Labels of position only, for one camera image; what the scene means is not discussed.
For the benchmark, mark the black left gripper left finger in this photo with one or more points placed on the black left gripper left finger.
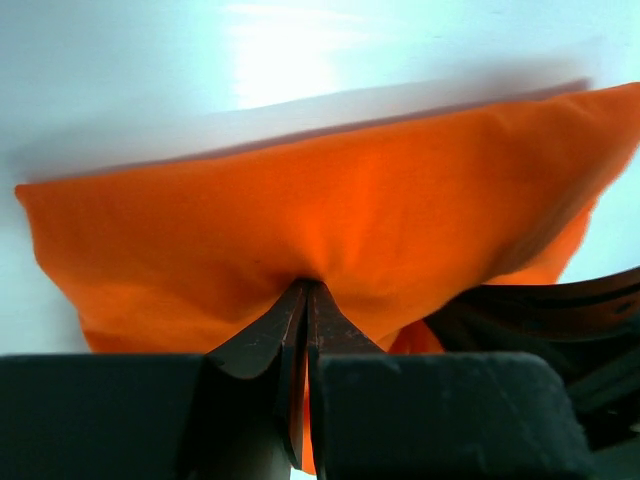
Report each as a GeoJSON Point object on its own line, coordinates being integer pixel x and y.
{"type": "Point", "coordinates": [233, 413]}

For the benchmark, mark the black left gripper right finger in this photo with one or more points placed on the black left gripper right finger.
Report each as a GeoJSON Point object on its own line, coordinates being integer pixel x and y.
{"type": "Point", "coordinates": [374, 415]}

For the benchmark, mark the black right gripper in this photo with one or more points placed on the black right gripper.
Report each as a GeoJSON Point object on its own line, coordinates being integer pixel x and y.
{"type": "Point", "coordinates": [587, 331]}

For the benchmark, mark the orange t shirt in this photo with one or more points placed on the orange t shirt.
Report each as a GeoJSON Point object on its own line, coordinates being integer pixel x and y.
{"type": "Point", "coordinates": [395, 219]}

